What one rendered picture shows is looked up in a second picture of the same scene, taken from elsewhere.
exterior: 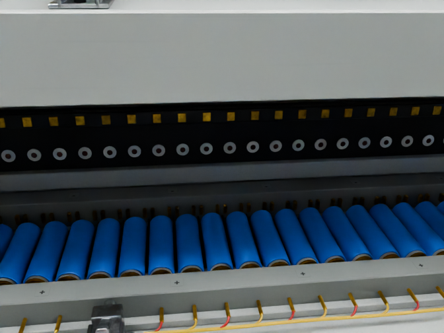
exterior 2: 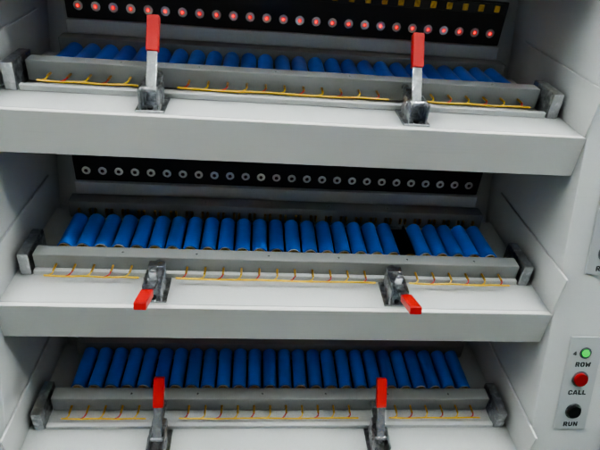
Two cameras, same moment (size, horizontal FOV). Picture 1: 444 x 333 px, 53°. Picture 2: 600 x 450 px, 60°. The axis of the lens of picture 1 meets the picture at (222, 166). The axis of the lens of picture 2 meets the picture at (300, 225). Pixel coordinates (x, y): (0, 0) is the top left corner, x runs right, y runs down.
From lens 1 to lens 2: 31 cm
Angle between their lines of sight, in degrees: 6
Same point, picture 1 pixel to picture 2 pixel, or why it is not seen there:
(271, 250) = (257, 242)
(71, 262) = (138, 238)
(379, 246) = (322, 246)
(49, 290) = (127, 251)
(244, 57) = (230, 140)
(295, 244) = (272, 240)
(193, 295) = (204, 261)
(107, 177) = (164, 189)
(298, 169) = (291, 194)
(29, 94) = (123, 151)
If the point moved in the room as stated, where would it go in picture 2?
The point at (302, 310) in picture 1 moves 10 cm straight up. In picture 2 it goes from (266, 275) to (270, 190)
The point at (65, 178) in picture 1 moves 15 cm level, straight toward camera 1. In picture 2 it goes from (137, 187) to (139, 214)
